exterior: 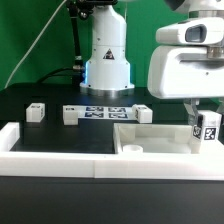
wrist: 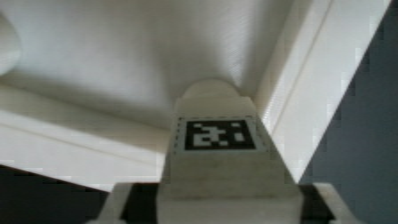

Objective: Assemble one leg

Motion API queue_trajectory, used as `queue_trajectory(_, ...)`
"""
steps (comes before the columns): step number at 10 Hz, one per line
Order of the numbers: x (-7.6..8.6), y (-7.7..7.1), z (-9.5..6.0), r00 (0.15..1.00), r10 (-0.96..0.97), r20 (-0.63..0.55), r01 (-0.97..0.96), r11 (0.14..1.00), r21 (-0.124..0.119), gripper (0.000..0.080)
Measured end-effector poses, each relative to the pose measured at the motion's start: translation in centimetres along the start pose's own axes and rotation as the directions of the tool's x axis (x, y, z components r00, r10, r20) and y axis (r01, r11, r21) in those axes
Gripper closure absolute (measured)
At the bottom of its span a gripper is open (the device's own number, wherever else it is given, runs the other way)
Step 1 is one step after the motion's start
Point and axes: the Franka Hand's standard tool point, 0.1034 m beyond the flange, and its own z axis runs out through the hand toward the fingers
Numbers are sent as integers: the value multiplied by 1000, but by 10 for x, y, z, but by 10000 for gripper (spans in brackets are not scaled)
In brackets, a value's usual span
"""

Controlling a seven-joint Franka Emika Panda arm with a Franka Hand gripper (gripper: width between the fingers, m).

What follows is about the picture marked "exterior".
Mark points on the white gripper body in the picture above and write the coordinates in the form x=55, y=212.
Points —
x=185, y=72

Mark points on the fiducial tag sheet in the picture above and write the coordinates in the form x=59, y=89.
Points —
x=103, y=112

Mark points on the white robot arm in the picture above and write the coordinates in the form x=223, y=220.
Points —
x=108, y=71

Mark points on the white square tabletop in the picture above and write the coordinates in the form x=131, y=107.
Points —
x=155, y=138

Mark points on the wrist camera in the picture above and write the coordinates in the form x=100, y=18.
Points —
x=199, y=31

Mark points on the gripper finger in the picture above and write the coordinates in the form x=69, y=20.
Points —
x=220, y=109
x=191, y=108

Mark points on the white U-shaped fence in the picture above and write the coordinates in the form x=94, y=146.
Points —
x=124, y=166

